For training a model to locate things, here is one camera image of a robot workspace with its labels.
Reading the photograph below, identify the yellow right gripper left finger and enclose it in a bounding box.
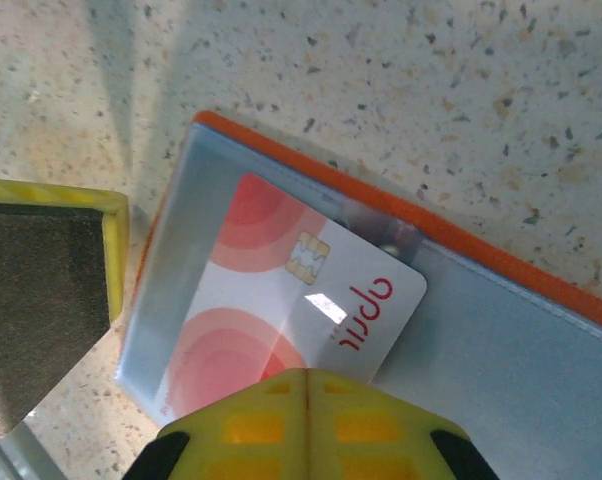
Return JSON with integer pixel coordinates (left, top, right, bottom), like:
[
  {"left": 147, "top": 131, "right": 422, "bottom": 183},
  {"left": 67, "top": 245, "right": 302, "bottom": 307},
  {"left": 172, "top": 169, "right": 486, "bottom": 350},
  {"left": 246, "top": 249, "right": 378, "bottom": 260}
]
[{"left": 122, "top": 367, "right": 310, "bottom": 480}]

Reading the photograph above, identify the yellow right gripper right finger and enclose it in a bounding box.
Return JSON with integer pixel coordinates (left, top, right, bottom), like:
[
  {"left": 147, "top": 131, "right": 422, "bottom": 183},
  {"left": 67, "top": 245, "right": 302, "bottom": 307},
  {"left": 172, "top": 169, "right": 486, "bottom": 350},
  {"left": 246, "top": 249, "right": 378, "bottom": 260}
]
[{"left": 307, "top": 368, "right": 502, "bottom": 480}]

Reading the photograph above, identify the orange card holder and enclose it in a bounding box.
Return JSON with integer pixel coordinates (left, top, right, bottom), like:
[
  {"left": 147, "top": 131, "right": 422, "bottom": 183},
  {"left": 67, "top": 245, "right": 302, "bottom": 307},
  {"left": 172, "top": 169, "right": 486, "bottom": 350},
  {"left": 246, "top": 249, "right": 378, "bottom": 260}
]
[{"left": 114, "top": 109, "right": 602, "bottom": 480}]

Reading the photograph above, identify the white red April card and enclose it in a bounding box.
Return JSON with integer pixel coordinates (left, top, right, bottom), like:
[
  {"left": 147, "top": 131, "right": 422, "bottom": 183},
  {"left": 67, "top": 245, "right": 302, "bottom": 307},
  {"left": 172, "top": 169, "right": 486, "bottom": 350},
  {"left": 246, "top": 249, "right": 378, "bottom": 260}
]
[{"left": 153, "top": 172, "right": 429, "bottom": 431}]

